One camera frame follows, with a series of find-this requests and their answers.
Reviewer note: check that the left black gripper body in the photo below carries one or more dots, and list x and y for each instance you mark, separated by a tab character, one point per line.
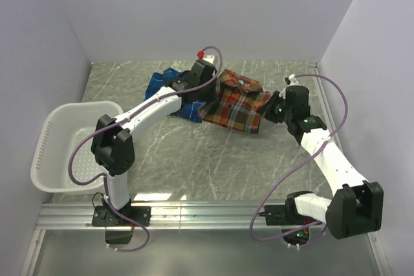
208	92

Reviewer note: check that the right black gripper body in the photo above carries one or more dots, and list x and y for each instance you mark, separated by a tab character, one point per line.
277	111

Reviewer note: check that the blue plaid shirt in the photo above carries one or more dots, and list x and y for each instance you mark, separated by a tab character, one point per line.
158	80

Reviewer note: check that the red brown plaid shirt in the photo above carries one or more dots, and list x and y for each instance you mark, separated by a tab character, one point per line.
236	100

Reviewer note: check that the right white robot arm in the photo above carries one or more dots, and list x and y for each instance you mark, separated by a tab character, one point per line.
357	204

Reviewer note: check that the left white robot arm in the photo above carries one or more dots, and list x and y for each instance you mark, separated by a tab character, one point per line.
114	146

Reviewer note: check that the white plastic laundry basket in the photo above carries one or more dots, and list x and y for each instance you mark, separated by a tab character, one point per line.
64	128

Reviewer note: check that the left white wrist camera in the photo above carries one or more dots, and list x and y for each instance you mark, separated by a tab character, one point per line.
206	57

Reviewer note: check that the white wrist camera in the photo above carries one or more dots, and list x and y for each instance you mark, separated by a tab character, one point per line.
291	81
206	57

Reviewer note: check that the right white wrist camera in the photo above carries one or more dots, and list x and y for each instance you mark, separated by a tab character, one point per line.
291	81

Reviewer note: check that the aluminium mounting rail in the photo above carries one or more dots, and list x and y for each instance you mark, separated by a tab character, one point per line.
180	215

